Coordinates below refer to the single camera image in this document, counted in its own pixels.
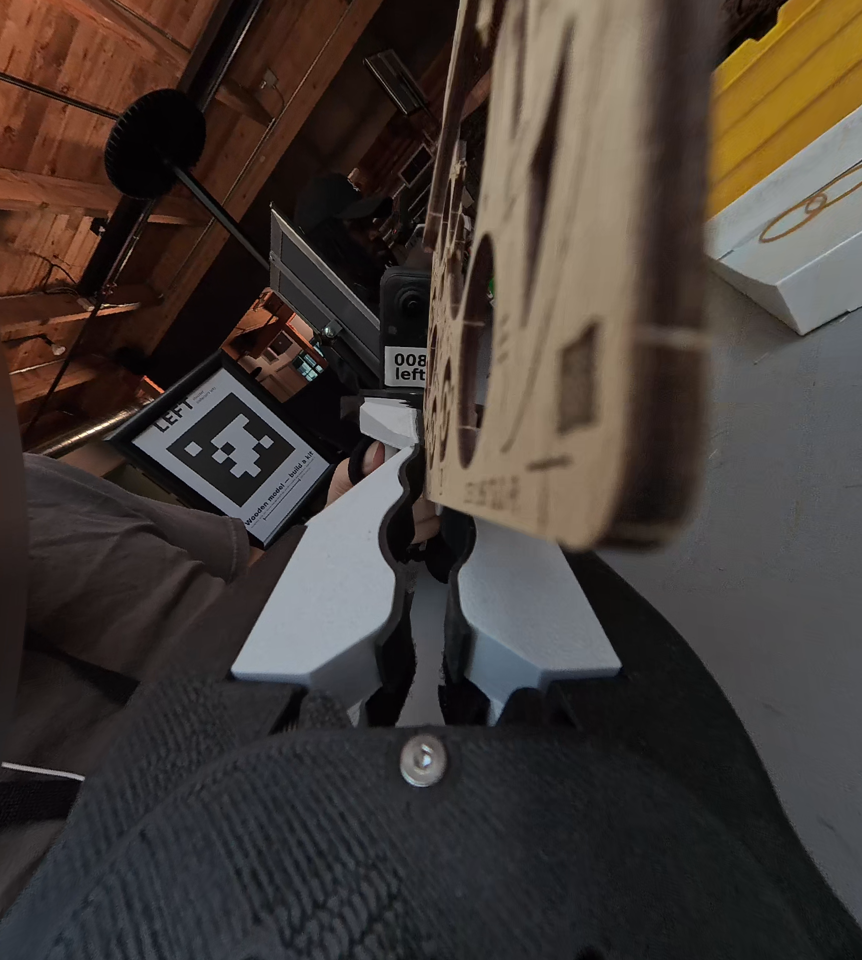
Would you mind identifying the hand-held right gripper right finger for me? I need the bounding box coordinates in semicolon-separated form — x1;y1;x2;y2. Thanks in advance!
440;517;623;727

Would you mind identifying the black shoulder strap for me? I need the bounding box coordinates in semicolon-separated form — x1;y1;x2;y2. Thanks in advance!
0;780;81;831

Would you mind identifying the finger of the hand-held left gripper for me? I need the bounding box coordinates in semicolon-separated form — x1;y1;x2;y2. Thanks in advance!
358;396;426;450

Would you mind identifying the framed black white marker sign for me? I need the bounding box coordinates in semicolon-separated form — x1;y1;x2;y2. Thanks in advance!
103;352;343;550

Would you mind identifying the yellow plastic bin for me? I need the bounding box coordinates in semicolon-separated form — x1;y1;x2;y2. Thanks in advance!
707;0;862;220

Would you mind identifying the grey flat panel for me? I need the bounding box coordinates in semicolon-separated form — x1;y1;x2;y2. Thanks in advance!
268;208;384;355

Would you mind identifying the person's left hand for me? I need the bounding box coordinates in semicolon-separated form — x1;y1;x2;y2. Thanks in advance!
324;441;388;505

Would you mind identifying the laser-cut wooden parts sheet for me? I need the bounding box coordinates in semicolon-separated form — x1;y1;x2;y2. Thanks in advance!
422;0;711;554

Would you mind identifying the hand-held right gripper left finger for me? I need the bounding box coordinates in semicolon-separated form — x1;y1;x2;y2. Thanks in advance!
230;445;421;727

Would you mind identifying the black round ceiling lamp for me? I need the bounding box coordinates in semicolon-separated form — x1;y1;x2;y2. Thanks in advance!
103;87;270;258

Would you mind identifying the group of tan rubber bands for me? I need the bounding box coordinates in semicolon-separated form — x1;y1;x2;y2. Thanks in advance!
759;133;862;245

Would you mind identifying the white cord with toggle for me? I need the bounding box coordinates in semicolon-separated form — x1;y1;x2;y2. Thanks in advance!
0;760;87;783

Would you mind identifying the white cardboard tray box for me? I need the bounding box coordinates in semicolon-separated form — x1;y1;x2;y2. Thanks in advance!
703;69;862;336

